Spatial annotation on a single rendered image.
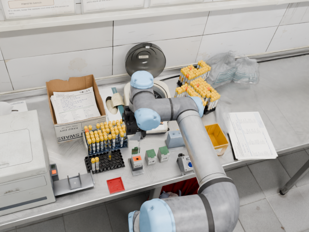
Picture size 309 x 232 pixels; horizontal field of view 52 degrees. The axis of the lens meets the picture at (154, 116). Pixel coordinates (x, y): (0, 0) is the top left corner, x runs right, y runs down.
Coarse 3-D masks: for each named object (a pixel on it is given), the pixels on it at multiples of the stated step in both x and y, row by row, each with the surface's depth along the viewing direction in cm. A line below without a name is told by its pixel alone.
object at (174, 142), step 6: (168, 132) 152; (174, 132) 152; (180, 132) 153; (168, 138) 154; (174, 138) 151; (180, 138) 152; (168, 144) 155; (174, 144) 155; (180, 144) 157; (168, 150) 156; (174, 150) 157
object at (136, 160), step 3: (138, 153) 145; (132, 156) 144; (135, 156) 144; (138, 156) 144; (132, 159) 144; (135, 159) 143; (138, 159) 143; (141, 159) 143; (132, 162) 145; (135, 162) 143; (138, 162) 143; (141, 162) 143; (135, 165) 144; (138, 165) 144; (141, 165) 145
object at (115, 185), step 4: (108, 180) 143; (112, 180) 143; (116, 180) 144; (120, 180) 144; (108, 184) 141; (112, 184) 142; (116, 184) 142; (120, 184) 143; (112, 188) 141; (116, 188) 141; (120, 188) 141; (124, 188) 141; (112, 192) 139; (116, 192) 140
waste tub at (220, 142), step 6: (210, 126) 159; (216, 126) 161; (210, 132) 164; (216, 132) 162; (222, 132) 156; (210, 138) 164; (216, 138) 163; (222, 138) 157; (216, 144) 162; (222, 144) 158; (228, 144) 152; (216, 150) 153; (222, 150) 155
